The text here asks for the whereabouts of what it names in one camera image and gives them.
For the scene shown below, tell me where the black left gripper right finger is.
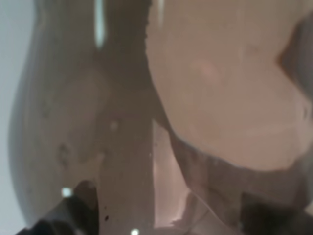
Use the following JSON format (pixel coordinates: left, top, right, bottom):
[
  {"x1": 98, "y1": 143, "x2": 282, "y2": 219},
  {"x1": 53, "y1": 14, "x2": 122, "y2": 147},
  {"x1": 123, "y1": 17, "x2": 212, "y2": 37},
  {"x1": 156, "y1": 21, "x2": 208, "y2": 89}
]
[{"x1": 239, "y1": 193, "x2": 313, "y2": 235}]

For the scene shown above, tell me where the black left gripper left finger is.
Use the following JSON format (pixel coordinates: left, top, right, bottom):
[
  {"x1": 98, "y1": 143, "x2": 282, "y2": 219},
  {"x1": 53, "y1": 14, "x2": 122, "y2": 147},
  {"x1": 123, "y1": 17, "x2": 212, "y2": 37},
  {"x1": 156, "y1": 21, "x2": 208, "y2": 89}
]
[{"x1": 17, "y1": 180, "x2": 98, "y2": 235}]

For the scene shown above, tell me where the smoky transparent plastic bottle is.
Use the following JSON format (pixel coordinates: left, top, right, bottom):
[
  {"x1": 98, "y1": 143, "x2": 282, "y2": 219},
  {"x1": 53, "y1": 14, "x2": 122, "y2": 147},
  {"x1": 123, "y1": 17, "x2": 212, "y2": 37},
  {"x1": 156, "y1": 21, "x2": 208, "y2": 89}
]
[{"x1": 9, "y1": 0, "x2": 313, "y2": 235}]

